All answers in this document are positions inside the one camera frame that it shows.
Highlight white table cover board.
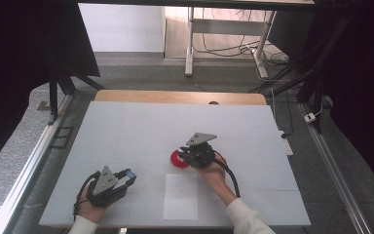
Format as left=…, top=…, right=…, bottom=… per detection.
left=38, top=100, right=312, bottom=227

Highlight thin black cable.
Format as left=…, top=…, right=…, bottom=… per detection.
left=271, top=87, right=295, bottom=139

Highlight tangle of floor cables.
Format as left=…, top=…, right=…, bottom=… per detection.
left=193, top=8, right=290, bottom=67

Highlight person's left hand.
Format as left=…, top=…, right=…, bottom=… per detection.
left=76, top=186, right=108, bottom=224

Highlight white desk frame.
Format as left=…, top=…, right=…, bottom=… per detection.
left=184, top=6, right=278, bottom=79

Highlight person's right hand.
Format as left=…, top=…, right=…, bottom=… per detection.
left=190, top=152, right=229, bottom=191

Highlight round red ink pad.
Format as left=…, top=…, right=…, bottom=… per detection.
left=169, top=149, right=191, bottom=170

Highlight black rectangular floor frame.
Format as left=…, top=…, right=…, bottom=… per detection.
left=50, top=126, right=75, bottom=150

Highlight aluminium floor rail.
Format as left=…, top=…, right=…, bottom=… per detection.
left=296, top=101, right=373, bottom=234
left=0, top=94, right=74, bottom=234

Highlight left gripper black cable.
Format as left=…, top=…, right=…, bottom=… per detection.
left=72, top=170, right=101, bottom=222

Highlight black curtain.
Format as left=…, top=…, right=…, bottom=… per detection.
left=0, top=0, right=101, bottom=176
left=267, top=0, right=374, bottom=203

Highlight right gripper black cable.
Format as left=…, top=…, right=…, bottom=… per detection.
left=212, top=149, right=242, bottom=199

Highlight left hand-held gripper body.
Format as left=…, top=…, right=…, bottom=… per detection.
left=86, top=165, right=129, bottom=209

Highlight white paper sheet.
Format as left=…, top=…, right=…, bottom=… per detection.
left=163, top=173, right=199, bottom=221

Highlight white power strip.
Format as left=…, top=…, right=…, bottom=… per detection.
left=279, top=130, right=294, bottom=157

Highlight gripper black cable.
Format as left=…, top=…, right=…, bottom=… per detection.
left=212, top=149, right=242, bottom=199
left=72, top=170, right=101, bottom=222

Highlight black metal stand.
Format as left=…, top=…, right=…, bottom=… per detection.
left=249, top=16, right=349, bottom=135
left=43, top=48, right=105, bottom=126

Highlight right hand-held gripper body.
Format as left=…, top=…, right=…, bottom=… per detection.
left=183, top=132, right=218, bottom=170

